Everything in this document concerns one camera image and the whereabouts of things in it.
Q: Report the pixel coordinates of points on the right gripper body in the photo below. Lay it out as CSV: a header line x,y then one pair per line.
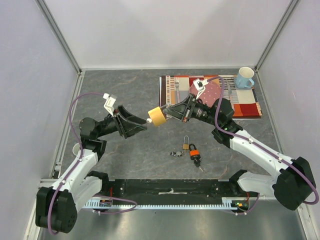
x,y
188,108

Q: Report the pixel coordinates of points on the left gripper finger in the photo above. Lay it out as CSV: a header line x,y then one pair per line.
x,y
129,117
132,129

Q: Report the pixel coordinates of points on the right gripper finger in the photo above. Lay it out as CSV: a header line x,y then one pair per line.
x,y
180,115
182,106

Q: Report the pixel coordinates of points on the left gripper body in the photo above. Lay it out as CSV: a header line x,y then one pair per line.
x,y
118,119

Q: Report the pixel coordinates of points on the large brass padlock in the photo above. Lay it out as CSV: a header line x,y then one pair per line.
x,y
157,116

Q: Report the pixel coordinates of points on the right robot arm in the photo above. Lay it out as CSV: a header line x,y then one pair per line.
x,y
289,180

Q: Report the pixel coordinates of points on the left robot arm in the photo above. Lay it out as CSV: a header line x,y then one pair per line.
x,y
57,206

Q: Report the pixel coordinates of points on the pink dotted plate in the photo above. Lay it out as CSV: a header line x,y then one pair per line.
x,y
211,92

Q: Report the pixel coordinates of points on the small brass padlock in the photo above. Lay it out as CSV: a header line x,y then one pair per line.
x,y
185,145

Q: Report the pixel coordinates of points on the orange black padlock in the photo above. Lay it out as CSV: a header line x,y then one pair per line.
x,y
194,152

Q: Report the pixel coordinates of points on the colourful patchwork placemat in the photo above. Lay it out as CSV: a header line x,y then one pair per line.
x,y
243,101

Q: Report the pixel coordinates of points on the light blue mug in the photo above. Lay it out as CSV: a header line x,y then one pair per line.
x,y
244,78

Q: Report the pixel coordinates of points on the pink handled fork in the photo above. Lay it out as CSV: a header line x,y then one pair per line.
x,y
177,85

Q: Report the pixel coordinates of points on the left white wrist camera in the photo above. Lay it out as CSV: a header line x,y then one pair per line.
x,y
110,100

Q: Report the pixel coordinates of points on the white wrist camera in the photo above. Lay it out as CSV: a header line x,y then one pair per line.
x,y
110,100
200,86

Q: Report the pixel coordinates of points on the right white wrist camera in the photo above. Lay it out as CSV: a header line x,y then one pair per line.
x,y
200,86

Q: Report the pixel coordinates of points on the pink handled knife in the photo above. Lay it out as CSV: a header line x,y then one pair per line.
x,y
229,88

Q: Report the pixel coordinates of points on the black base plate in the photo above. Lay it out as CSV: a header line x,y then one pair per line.
x,y
173,191

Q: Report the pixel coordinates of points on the light blue cable duct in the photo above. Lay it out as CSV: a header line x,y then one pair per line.
x,y
107,204

